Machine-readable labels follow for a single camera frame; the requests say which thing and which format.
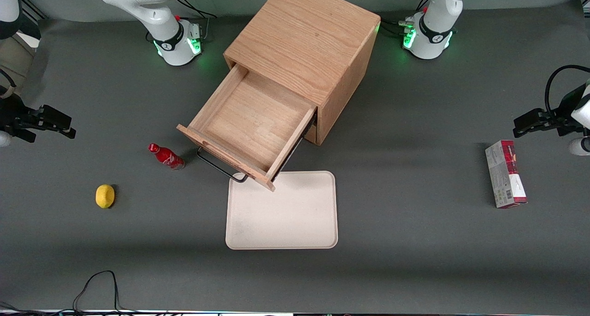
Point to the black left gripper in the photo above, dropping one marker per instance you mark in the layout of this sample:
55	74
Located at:
563	113

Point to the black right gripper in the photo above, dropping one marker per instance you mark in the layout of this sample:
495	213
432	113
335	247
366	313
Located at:
13	114

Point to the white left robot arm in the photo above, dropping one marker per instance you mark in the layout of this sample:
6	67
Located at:
433	11

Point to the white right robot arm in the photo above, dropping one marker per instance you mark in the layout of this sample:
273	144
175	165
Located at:
152	11

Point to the oak wooden drawer cabinet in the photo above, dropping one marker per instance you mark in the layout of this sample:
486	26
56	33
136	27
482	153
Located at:
309	34

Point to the grey and red carton box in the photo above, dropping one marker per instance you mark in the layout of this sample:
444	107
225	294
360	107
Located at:
504	175

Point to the beige background box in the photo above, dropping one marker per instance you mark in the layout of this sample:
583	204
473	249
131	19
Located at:
16	62

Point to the yellow lemon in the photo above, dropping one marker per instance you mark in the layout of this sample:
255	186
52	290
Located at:
105	196

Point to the red cola bottle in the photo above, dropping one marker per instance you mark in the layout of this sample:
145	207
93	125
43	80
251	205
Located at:
167	157

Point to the cream rectangular tray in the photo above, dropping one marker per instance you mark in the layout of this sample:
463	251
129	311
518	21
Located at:
286	214

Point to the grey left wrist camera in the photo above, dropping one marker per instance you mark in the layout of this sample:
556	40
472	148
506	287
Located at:
580	146

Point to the aluminium frame rail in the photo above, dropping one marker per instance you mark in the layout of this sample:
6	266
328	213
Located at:
36	9

